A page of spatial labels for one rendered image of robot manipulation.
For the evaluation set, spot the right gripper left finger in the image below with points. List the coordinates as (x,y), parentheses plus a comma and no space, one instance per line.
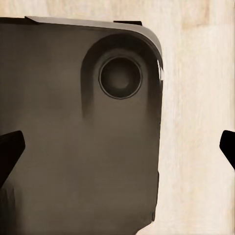
(12,145)

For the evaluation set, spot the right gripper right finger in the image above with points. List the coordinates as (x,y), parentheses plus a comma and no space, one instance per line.
(227,146)

